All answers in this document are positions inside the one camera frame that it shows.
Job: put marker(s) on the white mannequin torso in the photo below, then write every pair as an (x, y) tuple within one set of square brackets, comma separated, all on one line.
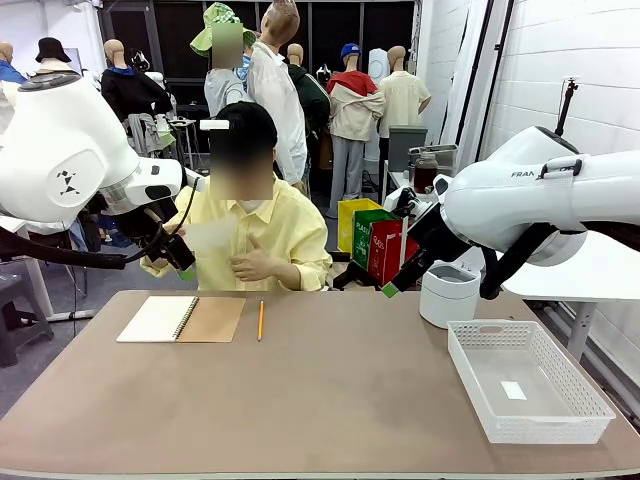
[(377, 67)]

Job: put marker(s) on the small white paper label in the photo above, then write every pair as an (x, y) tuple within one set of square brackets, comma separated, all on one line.
[(514, 391)]

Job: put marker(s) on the brown glass jar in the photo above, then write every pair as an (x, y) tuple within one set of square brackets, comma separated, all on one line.
[(426, 175)]

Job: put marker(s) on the white round trash bin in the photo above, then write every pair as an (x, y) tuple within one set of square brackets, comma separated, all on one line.
[(447, 300)]

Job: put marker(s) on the gray box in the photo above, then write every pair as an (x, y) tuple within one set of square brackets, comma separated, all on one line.
[(405, 147)]

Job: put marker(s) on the black chair frame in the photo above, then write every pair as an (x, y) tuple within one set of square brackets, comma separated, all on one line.
[(355, 275)]

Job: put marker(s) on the small white table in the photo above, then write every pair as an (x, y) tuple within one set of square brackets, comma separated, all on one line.
[(397, 180)]

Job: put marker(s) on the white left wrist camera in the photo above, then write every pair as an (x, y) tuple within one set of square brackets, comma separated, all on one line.
[(195, 181)]

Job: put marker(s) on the mannequin in red beige jacket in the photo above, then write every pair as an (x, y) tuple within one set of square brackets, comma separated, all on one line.
[(352, 110)]

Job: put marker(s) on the white work table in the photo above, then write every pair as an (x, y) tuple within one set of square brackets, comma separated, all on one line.
[(37, 280)]

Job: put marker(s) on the red recycling bin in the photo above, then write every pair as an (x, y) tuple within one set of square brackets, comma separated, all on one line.
[(387, 250)]

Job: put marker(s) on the large white side table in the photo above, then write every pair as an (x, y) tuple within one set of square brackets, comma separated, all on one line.
[(575, 280)]

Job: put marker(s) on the mannequin in cream shirt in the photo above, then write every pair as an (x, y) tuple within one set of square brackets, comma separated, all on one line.
[(402, 100)]

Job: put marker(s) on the mannequin in black sweater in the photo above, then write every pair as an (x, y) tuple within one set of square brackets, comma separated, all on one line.
[(130, 92)]

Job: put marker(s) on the person's left forearm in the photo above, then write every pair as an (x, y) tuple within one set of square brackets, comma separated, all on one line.
[(282, 277)]

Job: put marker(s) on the yellow pencil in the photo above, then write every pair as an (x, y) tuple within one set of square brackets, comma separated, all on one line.
[(260, 320)]

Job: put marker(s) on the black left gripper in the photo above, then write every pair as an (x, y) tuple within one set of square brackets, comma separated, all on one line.
[(147, 222)]

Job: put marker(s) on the brown spiral notebook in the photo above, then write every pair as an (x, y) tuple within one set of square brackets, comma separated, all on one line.
[(210, 320)]

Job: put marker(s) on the blue cap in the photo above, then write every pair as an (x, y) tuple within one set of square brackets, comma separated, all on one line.
[(351, 50)]

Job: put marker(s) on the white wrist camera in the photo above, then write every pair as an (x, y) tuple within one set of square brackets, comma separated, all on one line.
[(402, 202), (195, 181)]

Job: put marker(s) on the white perforated plastic basket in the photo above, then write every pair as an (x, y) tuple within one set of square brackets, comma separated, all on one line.
[(550, 400)]

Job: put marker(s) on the mannequin in dark green hoodie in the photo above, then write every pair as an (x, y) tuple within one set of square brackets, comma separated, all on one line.
[(310, 95)]

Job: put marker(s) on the black vertical pole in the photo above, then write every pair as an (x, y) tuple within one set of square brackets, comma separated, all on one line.
[(475, 65), (497, 65)]

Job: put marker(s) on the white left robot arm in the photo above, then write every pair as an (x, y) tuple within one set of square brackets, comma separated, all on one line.
[(60, 140)]

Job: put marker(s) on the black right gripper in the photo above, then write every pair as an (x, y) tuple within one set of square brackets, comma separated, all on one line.
[(440, 235)]

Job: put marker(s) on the mannequin in blue white top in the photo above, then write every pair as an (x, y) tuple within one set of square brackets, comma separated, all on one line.
[(10, 75)]

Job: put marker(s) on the black tripod stand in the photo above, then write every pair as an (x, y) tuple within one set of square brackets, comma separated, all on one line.
[(567, 105)]

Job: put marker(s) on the person's left hand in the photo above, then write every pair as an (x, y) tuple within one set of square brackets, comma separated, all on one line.
[(252, 267)]

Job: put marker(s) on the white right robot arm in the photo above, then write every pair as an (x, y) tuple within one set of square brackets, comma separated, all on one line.
[(500, 210)]

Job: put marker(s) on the green recycling bin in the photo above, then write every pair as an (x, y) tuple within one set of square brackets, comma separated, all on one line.
[(367, 235)]

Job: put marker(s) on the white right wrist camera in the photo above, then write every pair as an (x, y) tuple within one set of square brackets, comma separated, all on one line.
[(402, 202)]

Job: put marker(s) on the black baseball cap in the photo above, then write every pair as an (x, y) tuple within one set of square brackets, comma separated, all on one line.
[(250, 130)]

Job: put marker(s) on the green gingham bucket hat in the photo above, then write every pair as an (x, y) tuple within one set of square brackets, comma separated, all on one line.
[(215, 17)]

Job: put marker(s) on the table with green cloth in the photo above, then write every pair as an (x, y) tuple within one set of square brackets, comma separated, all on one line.
[(167, 140)]

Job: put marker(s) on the person in yellow shirt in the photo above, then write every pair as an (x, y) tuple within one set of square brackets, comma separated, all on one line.
[(290, 235)]

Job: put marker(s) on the tall mannequin in white shirt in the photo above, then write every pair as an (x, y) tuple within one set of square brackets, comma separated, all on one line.
[(277, 100)]

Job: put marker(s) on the yellow recycling bin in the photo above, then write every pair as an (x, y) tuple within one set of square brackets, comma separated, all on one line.
[(357, 220)]

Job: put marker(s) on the black bucket hat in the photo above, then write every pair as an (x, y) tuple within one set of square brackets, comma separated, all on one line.
[(52, 50)]

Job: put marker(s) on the person's right hand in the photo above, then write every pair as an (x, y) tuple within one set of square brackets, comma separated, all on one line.
[(176, 231)]

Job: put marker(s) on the figure in gray vest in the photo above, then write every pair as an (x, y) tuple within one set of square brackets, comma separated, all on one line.
[(225, 92)]

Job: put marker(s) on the metal tray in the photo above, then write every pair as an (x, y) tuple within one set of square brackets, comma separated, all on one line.
[(445, 155)]

